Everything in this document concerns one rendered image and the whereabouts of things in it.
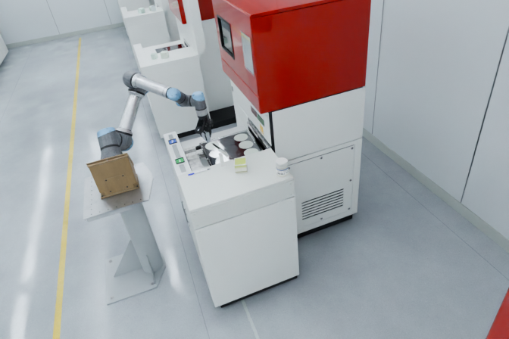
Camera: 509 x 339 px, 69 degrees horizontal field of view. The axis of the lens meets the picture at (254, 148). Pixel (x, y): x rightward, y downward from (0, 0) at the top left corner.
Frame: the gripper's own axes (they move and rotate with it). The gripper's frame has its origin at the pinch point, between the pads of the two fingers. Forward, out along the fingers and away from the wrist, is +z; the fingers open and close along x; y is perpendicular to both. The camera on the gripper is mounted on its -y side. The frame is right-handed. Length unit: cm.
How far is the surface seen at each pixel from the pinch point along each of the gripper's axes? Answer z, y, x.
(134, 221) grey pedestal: 40, -43, 46
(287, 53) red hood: -57, 7, -59
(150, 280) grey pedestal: 95, -49, 48
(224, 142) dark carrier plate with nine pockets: 7.4, 10.8, -7.4
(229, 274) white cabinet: 64, -56, -25
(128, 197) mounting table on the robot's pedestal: 15, -46, 40
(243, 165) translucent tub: -3.6, -29.8, -36.0
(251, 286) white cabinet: 84, -48, -34
